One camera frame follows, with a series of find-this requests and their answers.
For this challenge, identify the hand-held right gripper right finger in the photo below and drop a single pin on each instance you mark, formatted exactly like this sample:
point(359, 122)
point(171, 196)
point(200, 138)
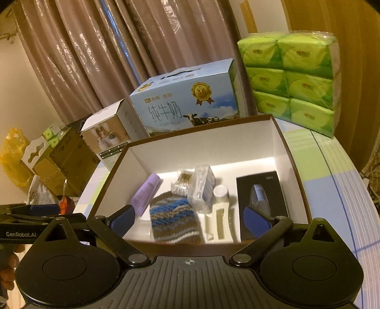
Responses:
point(255, 220)

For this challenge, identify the person's left hand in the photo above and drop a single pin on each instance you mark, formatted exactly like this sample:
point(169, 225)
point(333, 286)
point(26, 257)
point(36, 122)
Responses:
point(9, 263)

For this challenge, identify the blue milk carton box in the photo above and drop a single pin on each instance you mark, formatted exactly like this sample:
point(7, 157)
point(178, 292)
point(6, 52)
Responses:
point(178, 101)

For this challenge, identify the white plastic bag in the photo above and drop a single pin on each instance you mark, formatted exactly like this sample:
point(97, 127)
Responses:
point(41, 190)

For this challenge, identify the brown shipping carton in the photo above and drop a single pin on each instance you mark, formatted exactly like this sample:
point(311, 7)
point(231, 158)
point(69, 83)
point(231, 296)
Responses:
point(71, 154)

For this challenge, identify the yellow plastic bag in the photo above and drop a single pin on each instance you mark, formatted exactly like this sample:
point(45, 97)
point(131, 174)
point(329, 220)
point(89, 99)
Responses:
point(12, 148)

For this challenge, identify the brown curtain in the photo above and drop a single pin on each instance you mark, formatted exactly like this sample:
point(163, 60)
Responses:
point(89, 44)

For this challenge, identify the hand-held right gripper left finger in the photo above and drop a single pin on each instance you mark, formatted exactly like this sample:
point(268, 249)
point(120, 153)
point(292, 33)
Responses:
point(124, 218)

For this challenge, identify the white and brown product box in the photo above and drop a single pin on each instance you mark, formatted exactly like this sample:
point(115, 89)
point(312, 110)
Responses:
point(124, 124)

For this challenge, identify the quilted chair cushion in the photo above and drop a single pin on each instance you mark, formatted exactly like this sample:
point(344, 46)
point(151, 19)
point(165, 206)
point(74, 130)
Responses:
point(372, 178)

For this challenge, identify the brown cardboard box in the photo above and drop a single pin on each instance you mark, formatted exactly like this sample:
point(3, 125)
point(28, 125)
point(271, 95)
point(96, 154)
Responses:
point(207, 139)

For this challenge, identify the green tissue multipack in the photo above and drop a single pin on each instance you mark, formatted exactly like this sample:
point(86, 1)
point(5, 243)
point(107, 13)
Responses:
point(297, 77)

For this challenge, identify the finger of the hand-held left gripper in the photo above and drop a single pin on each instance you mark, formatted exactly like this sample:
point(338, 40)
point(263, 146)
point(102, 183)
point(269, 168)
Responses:
point(41, 209)

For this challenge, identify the blue tissue pack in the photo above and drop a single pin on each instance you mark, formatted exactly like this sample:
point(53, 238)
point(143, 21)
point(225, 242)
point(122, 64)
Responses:
point(203, 187)

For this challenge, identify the black product box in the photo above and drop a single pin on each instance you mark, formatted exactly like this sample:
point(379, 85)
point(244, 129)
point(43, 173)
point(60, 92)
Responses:
point(267, 181)

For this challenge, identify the striped knit pouch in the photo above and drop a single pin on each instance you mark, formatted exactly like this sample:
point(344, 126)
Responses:
point(173, 217)

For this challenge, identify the orange tool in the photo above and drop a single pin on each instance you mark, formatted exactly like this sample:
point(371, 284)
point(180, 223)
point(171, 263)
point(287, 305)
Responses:
point(63, 203)

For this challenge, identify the wooden strip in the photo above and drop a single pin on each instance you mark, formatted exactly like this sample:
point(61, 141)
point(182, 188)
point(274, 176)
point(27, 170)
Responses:
point(248, 14)

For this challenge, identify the cotton swab bag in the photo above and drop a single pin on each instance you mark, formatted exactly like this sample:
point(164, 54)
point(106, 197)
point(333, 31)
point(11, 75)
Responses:
point(184, 181)

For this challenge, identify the white cardboard insert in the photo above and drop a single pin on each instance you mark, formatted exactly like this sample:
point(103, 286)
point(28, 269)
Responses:
point(34, 150)

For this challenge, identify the white pill bottle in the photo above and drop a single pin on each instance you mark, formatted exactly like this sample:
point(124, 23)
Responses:
point(221, 194)

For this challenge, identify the purple tube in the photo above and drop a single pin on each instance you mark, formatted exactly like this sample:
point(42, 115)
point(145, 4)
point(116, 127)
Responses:
point(147, 191)

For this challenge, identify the small green tissue packs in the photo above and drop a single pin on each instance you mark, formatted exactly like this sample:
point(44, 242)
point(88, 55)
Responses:
point(53, 135)

